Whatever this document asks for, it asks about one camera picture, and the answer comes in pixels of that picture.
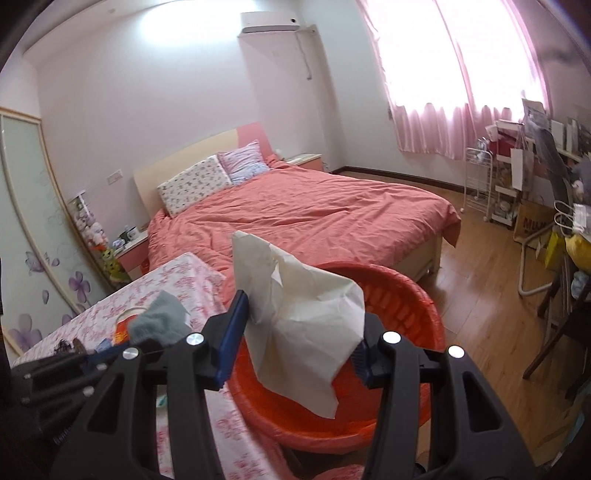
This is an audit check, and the black floral scrunchie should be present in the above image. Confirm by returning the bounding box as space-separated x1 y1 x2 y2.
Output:
54 339 76 355

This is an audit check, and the white paper bag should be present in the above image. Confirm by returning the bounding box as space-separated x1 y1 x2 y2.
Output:
231 231 366 419

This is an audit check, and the brown hair claw clip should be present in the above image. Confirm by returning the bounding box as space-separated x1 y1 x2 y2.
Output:
72 338 87 355

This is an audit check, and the blue tissue packet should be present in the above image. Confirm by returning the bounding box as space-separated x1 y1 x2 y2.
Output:
95 338 112 352

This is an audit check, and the red instant noodle cup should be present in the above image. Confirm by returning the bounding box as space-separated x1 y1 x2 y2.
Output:
113 307 146 345

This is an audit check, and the floral glass wardrobe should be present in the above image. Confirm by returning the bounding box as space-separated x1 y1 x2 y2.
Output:
1 110 113 354

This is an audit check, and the light blue sock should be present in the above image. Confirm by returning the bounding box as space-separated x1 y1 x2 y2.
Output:
127 291 191 347

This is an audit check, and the pink floral table cloth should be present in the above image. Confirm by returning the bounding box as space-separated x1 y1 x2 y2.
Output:
16 253 294 479

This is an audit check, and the red plastic laundry basket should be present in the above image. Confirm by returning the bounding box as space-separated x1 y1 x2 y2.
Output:
228 261 445 454

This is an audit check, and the pink left nightstand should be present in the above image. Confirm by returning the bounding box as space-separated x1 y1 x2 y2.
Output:
116 230 149 281

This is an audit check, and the pink nightstand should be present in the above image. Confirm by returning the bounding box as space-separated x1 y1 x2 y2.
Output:
116 230 149 281
286 154 324 172

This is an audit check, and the clear tube of plush toys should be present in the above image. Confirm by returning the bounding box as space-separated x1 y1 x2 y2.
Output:
68 192 131 289

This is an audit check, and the white mug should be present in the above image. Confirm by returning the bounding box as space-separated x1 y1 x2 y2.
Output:
121 226 138 242

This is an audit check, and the yellow bag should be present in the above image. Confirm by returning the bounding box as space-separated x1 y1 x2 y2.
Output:
565 234 591 275

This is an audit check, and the brown cardboard box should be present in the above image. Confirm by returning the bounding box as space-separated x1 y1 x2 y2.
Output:
513 200 554 243

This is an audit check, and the white rolling cart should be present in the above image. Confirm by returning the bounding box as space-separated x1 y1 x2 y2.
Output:
491 155 522 229

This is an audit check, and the beige pink headboard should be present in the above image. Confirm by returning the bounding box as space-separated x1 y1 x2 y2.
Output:
133 122 273 218

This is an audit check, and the bed with coral duvet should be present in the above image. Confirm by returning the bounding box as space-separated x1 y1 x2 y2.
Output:
148 158 461 291

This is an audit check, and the white floral pillow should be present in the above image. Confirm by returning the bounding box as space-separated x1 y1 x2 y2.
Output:
157 155 232 217

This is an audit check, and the pink striped pillow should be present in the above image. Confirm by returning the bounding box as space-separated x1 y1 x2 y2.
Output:
217 140 270 185

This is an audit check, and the pink right nightstand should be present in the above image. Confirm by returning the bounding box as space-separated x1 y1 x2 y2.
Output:
286 154 324 172

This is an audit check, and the pink window curtain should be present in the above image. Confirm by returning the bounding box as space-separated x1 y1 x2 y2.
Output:
358 1 551 160

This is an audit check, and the white wire rack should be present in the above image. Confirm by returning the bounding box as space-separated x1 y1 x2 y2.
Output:
462 148 494 222

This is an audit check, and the white wall air conditioner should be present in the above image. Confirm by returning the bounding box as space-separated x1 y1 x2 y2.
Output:
240 11 301 35

